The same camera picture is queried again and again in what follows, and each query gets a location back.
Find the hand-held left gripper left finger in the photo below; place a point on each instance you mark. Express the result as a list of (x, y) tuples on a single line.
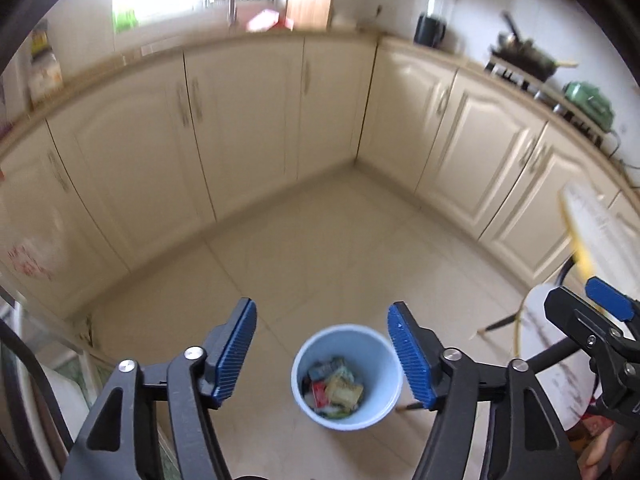
[(232, 355)]

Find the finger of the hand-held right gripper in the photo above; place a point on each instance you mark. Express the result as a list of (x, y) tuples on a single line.
[(575, 320), (610, 297)]

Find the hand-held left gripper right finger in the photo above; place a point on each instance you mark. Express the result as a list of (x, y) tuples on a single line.
[(412, 360)]

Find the light blue plastic bucket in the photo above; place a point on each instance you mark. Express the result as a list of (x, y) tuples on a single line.
[(350, 345)]

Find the yellow edged packet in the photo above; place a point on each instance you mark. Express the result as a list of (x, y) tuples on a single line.
[(595, 225)]

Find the person's right hand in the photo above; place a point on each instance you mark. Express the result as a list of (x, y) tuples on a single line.
[(597, 457)]

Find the white stool with black legs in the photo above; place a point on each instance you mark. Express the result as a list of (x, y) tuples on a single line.
[(555, 390)]

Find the grey blue packet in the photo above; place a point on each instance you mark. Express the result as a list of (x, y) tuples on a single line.
[(322, 369)]

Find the red packet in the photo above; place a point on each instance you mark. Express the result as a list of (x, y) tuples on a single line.
[(319, 394)]

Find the sliding glass door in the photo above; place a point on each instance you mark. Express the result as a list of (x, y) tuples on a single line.
[(75, 375)]

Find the green pot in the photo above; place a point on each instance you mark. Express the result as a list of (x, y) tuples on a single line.
[(590, 102)]

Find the gas stove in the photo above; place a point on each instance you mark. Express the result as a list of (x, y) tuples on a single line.
[(545, 90)]

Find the clear bag red print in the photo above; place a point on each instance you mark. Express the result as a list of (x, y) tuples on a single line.
[(30, 260)]

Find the cream kitchen cabinets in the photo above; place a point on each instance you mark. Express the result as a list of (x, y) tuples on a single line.
[(240, 110)]

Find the dark metal wok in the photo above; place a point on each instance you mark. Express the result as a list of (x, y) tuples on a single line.
[(530, 60)]

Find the pink packet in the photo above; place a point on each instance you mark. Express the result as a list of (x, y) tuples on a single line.
[(265, 20)]

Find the green packet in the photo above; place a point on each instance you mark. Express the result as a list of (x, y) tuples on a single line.
[(125, 21)]

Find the wooden cutting board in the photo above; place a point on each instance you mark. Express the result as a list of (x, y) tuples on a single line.
[(310, 7)]

